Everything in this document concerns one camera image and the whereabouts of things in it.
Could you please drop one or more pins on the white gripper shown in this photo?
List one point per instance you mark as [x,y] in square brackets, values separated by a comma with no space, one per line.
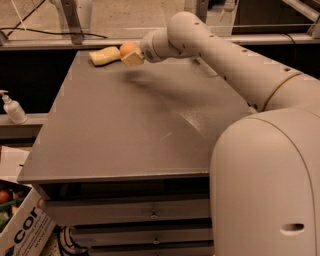
[149,49]

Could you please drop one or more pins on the orange fruit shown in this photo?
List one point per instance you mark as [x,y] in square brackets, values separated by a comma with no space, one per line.
[127,47]

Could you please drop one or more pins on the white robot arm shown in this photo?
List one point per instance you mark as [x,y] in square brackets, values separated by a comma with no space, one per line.
[265,168]

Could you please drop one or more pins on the yellow sponge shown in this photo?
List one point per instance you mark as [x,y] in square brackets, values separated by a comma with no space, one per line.
[105,56]

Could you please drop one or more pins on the grey drawer cabinet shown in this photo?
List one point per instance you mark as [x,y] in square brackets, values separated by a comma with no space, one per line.
[122,161]

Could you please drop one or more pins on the white pump dispenser bottle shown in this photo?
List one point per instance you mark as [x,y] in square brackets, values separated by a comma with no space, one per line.
[13,109]

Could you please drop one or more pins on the red tomato in box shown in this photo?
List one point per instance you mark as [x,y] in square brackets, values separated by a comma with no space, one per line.
[4,196]

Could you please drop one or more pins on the white cardboard box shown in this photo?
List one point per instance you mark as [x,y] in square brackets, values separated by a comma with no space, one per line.
[24,226]

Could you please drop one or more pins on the grey metal railing frame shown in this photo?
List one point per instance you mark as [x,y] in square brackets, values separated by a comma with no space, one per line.
[28,22]

